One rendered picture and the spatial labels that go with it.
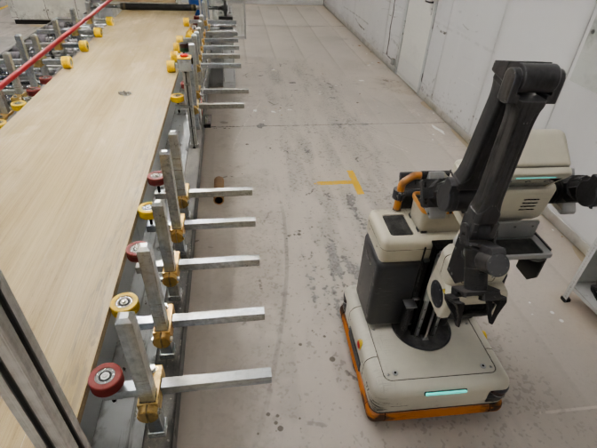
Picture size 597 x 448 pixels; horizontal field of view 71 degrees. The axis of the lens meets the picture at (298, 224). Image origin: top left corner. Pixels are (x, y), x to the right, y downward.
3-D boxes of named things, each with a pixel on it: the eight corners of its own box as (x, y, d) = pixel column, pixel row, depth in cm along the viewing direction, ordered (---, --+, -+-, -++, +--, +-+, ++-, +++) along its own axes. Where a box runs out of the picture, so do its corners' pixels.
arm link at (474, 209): (554, 64, 87) (505, 63, 86) (572, 73, 83) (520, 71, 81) (489, 230, 113) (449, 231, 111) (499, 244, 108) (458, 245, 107)
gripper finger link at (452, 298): (482, 329, 108) (483, 293, 106) (457, 332, 106) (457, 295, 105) (466, 320, 114) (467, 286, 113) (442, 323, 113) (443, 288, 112)
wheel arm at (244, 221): (255, 223, 179) (255, 215, 176) (255, 228, 176) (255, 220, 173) (148, 228, 173) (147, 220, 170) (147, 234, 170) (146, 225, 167)
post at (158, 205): (182, 304, 160) (163, 197, 132) (182, 310, 158) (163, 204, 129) (173, 304, 160) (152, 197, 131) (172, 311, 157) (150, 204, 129)
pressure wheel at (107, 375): (128, 412, 109) (118, 386, 102) (95, 417, 108) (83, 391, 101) (131, 384, 115) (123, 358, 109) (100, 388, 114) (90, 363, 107)
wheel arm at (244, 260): (258, 261, 158) (258, 252, 156) (259, 268, 156) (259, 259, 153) (139, 269, 153) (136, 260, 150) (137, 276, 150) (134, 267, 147)
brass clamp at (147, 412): (167, 374, 116) (164, 364, 113) (162, 421, 106) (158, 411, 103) (144, 377, 115) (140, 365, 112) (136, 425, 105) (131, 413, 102)
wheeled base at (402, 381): (338, 312, 240) (342, 280, 225) (443, 305, 247) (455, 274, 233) (366, 428, 186) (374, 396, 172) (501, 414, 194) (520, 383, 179)
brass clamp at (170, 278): (183, 260, 157) (181, 251, 154) (179, 286, 147) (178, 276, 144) (165, 261, 156) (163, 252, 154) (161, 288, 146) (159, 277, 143)
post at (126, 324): (166, 426, 118) (133, 308, 90) (165, 438, 115) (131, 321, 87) (154, 428, 118) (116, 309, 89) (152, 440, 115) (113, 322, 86)
